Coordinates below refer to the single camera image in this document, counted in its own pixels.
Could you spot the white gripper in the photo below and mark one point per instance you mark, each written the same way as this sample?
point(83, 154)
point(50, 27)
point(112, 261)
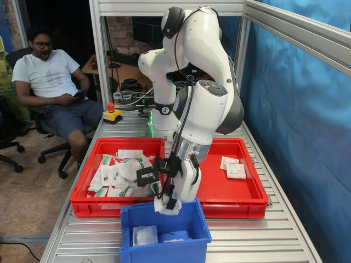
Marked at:
point(187, 183)

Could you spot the dark phone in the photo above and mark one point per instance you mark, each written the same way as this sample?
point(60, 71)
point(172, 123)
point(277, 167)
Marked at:
point(79, 94)

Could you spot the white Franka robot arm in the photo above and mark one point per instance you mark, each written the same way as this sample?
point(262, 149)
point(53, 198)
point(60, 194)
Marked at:
point(203, 54)

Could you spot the red box with bandages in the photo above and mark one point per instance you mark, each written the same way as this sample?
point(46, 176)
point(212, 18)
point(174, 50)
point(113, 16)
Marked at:
point(233, 191)

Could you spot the red box with medical supplies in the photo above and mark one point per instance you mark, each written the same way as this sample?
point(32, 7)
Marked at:
point(90, 205)

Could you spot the green syringe in wrapper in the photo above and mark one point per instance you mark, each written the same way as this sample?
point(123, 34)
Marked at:
point(105, 161)
point(149, 193)

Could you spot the clear wrapped bandage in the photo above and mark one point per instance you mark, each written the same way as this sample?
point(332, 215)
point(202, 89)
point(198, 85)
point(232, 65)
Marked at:
point(145, 235)
point(176, 240)

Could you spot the clear dome mask pack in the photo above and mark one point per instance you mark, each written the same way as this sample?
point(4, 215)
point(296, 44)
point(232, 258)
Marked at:
point(129, 165)
point(124, 190)

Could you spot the blue open-front storage bin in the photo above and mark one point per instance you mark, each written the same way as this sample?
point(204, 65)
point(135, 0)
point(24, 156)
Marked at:
point(164, 254)

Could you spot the white red-printed packet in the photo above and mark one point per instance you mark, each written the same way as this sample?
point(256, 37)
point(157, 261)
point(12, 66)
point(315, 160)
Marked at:
point(129, 153)

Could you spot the white blister pack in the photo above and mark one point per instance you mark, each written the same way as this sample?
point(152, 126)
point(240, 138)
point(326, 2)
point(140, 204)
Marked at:
point(109, 174)

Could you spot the white plain bandage packet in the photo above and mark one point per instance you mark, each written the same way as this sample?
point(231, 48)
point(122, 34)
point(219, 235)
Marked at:
point(226, 161)

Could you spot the white printed bandage packet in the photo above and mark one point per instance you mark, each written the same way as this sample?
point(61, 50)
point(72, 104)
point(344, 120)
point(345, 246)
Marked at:
point(236, 171)

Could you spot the green white wrapper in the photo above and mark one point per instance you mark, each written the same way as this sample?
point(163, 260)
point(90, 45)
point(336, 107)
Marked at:
point(96, 190)

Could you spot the yellow emergency stop button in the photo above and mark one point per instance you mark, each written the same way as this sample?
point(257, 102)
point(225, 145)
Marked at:
point(112, 116)

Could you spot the grey tape roll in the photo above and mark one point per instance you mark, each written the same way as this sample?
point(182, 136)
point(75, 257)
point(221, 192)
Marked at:
point(119, 97)

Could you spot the black office chair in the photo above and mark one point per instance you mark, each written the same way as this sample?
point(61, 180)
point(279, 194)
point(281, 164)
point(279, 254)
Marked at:
point(52, 150)
point(6, 120)

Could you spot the wooden desk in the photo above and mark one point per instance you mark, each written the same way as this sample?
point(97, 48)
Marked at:
point(129, 74)

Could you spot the blue curtain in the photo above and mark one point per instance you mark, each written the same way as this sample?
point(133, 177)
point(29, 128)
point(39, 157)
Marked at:
point(301, 137)

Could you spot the grey floor strip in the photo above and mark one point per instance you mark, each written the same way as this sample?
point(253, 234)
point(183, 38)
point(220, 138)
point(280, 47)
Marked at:
point(24, 239)

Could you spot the dark monitor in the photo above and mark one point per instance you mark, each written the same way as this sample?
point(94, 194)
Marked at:
point(145, 30)

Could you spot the seated man in white shirt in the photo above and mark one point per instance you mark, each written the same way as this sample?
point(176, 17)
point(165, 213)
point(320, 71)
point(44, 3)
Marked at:
point(49, 76)

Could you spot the green poster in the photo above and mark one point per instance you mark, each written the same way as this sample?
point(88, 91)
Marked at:
point(3, 68)

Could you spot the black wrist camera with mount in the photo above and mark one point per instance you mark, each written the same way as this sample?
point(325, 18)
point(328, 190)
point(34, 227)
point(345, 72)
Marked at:
point(146, 176)

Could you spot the aluminium profile frame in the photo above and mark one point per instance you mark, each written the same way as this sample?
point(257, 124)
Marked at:
point(101, 54)

